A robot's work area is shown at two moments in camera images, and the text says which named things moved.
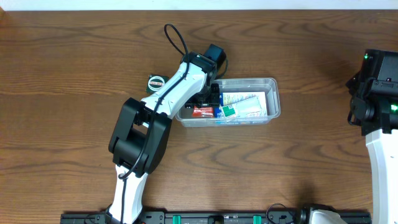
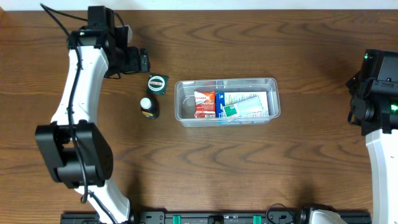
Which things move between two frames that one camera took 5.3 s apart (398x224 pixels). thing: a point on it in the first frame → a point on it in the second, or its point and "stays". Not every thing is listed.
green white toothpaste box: x=247 y=107 stays
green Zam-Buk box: x=155 y=82 stays
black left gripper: x=203 y=101 → x=137 y=60
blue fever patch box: x=227 y=98 stays
